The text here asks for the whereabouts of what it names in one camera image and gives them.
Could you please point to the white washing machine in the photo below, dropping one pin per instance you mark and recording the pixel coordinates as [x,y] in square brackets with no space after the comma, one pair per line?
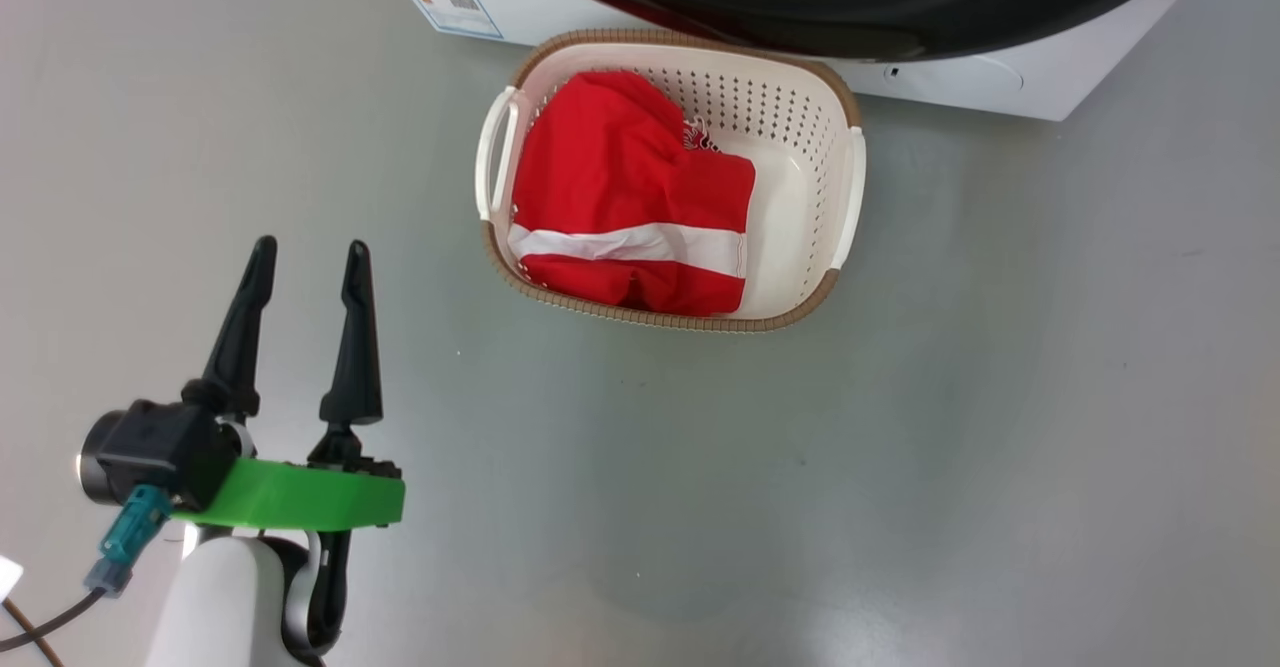
[1000,82]

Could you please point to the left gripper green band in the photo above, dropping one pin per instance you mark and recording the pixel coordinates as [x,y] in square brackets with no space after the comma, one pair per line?
[300,497]

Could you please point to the cream laundry basket brown rim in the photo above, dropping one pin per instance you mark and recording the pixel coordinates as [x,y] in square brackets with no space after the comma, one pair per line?
[790,197]

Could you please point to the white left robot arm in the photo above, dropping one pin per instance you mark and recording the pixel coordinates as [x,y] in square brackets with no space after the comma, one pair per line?
[220,597]

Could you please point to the round white filter cover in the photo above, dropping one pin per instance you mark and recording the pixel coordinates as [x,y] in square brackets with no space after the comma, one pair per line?
[960,75]

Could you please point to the red garment with white stripe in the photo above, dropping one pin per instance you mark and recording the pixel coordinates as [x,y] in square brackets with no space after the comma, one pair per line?
[610,177]

